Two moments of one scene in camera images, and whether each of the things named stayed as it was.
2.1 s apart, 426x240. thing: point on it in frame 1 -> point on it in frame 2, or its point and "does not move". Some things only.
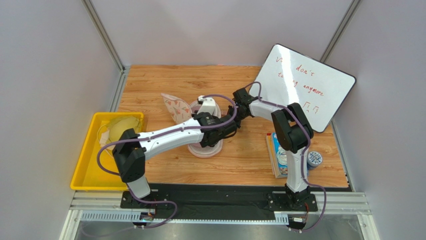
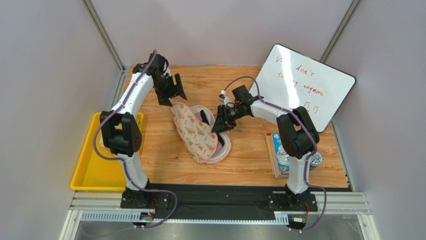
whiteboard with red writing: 287,76 does not move
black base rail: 219,201 does not move
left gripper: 195,114 -> 175,90
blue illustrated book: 278,155 does not move
